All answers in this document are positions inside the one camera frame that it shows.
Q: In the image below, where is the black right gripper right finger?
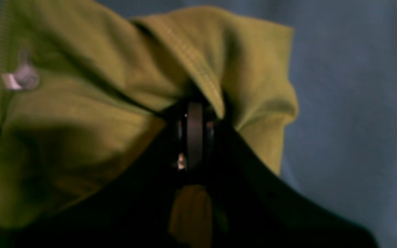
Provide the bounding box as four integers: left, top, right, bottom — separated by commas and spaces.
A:
195, 103, 378, 248

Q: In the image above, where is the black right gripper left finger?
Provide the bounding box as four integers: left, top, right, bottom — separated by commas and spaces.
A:
0, 102, 187, 248

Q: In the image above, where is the olive green t-shirt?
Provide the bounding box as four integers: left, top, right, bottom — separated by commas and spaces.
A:
0, 0, 298, 248

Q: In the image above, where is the blue table cloth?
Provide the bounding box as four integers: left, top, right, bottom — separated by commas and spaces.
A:
101, 0, 397, 248

